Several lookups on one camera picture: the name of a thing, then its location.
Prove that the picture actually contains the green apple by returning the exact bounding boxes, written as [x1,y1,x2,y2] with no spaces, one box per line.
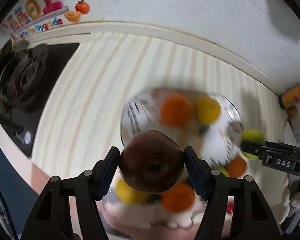
[241,129,265,160]
[211,166,230,177]

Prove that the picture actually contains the yellow lemon fruit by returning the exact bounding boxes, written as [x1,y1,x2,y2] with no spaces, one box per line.
[194,96,221,125]

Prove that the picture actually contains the dark red apple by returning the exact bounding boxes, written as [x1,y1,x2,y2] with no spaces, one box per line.
[119,130,184,194]

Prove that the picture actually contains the bright orange tangerine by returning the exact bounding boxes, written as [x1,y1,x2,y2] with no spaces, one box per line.
[160,94,194,127]

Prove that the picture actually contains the large dark orange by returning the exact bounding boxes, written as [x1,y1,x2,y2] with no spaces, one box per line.
[226,157,247,178]

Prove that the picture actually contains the red cherry tomato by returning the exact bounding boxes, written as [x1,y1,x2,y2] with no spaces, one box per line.
[226,202,234,215]

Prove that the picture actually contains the small yellow lemon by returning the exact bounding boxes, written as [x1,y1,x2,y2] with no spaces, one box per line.
[115,179,149,205]

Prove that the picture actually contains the orange tangerine near edge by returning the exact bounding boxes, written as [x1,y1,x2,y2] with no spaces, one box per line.
[161,183,195,213]

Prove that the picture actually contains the small brown round fruit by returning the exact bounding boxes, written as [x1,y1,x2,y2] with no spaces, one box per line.
[286,106,298,119]

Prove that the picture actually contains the floral oval ceramic plate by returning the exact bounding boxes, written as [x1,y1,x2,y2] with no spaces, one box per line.
[120,88,243,166]

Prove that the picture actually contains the brown sauce bottle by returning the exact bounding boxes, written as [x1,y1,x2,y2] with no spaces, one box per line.
[279,84,300,109]

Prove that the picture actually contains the striped cat table mat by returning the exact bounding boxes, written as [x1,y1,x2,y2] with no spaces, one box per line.
[31,33,287,179]

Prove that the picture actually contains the black gas stove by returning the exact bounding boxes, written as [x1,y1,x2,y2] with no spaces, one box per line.
[0,43,79,157]

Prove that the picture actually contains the colourful wall sticker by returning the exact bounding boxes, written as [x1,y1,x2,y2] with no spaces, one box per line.
[1,0,90,41]

